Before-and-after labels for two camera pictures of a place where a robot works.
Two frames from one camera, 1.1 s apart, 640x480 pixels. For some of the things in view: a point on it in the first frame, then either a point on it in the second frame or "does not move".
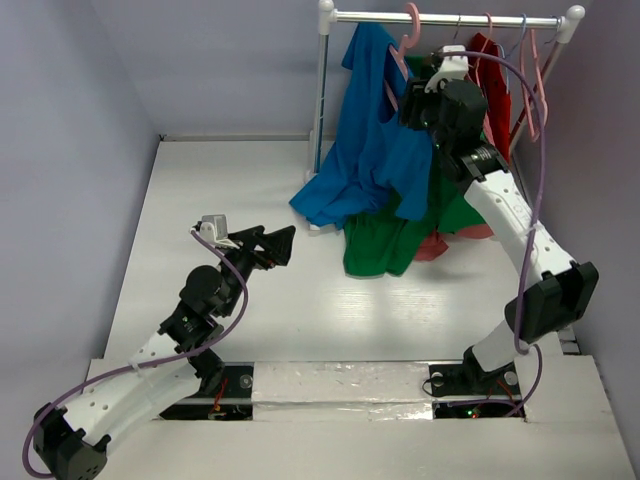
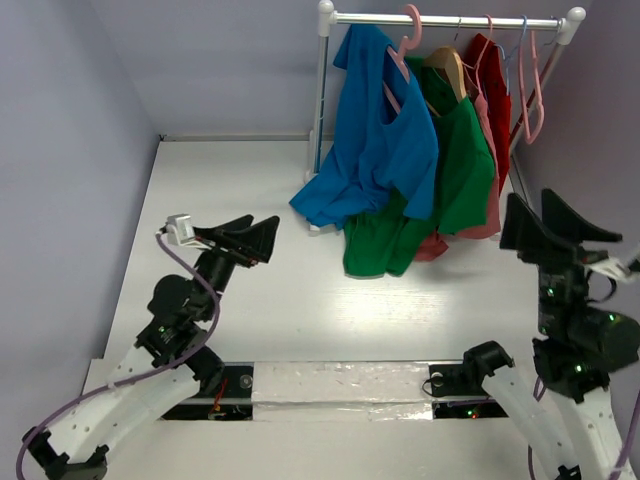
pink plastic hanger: [405, 45] does not move
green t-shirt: [377, 247] does not move
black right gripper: [413, 103] -> [558, 255]
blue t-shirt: [376, 160] does not move
